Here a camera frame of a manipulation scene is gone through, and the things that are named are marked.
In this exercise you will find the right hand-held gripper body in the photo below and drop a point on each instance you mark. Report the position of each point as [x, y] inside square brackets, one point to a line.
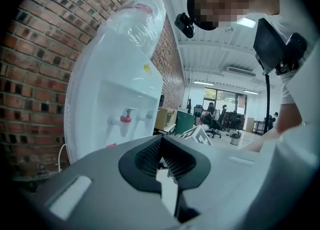
[200, 136]

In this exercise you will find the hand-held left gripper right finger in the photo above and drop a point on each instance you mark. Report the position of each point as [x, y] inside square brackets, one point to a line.
[237, 186]

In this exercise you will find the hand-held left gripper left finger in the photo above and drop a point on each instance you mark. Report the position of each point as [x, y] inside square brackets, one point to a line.
[100, 174]

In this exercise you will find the person's right forearm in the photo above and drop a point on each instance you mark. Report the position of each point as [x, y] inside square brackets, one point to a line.
[290, 116]

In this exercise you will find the white water dispenser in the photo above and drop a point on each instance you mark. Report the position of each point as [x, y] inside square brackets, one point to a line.
[105, 73]

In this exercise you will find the large clear water bottle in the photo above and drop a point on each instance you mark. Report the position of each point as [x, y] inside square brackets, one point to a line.
[140, 18]

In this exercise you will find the black office chair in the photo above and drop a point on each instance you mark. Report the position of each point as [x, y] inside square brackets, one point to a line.
[198, 110]
[215, 123]

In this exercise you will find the silver trash can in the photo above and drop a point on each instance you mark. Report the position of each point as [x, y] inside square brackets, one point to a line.
[235, 140]

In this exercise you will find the plain brown cardboard box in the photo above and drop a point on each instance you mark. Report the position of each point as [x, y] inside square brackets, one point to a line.
[165, 118]

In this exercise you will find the black flask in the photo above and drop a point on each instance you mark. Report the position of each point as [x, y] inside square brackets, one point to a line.
[162, 100]

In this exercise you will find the ceiling air conditioner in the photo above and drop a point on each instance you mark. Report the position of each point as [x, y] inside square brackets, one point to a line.
[241, 71]

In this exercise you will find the small yellow sticker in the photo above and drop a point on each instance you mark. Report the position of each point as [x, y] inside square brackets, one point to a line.
[147, 68]

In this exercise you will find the black device box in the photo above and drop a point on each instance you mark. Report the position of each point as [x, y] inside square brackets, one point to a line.
[270, 46]

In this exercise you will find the ceiling light panel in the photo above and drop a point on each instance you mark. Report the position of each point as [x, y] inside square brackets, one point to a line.
[246, 21]

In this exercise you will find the person's head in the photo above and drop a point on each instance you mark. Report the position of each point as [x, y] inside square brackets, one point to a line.
[225, 1]

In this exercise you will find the person's white printed shirt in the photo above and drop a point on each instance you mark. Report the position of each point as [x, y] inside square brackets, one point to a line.
[292, 1]

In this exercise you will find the black head-worn camera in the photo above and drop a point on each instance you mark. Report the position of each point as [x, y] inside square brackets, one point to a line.
[186, 24]

